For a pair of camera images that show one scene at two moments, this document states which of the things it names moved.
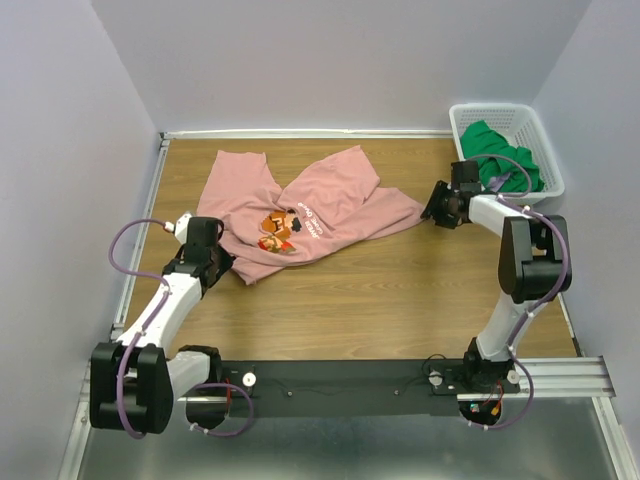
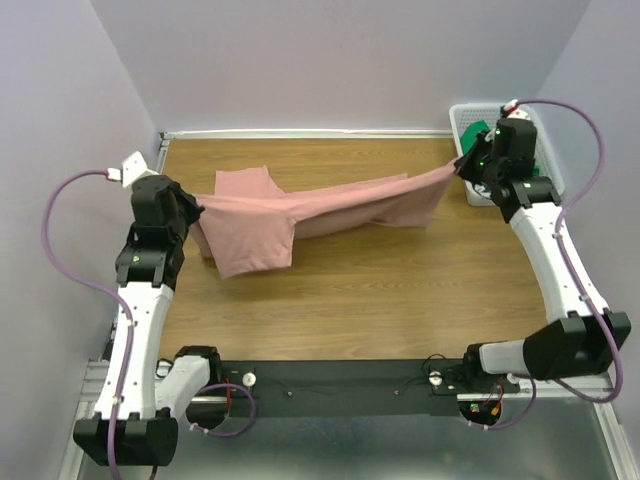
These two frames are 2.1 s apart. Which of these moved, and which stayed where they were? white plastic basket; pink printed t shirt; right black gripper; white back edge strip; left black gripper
Moved: pink printed t shirt; right black gripper; left black gripper
Stayed: white plastic basket; white back edge strip
